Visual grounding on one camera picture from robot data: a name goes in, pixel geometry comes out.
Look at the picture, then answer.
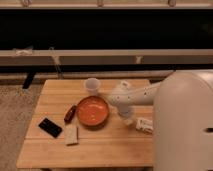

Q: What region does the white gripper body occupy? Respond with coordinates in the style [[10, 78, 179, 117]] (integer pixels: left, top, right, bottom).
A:
[[118, 107, 134, 126]]

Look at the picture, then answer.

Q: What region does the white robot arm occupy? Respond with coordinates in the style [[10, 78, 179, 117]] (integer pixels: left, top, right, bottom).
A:
[[107, 69, 213, 171]]

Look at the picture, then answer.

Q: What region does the light wooden table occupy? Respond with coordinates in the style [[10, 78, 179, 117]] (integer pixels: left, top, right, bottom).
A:
[[16, 80, 153, 169]]

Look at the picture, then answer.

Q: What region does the orange bowl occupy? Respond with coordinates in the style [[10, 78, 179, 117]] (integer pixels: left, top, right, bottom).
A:
[[76, 96, 109, 126]]

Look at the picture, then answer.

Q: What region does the translucent plastic cup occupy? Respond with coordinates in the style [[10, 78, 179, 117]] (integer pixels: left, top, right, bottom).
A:
[[84, 78, 101, 95]]

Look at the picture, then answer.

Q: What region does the beige snack bar packet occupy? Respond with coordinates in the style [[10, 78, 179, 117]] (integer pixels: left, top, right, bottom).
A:
[[65, 124, 78, 145]]

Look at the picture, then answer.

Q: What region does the black rectangular phone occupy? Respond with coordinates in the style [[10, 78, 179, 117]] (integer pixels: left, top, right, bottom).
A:
[[39, 118, 63, 138]]

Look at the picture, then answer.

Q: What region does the grey horizontal rail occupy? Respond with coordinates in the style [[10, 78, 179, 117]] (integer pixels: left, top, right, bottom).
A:
[[0, 49, 213, 64]]

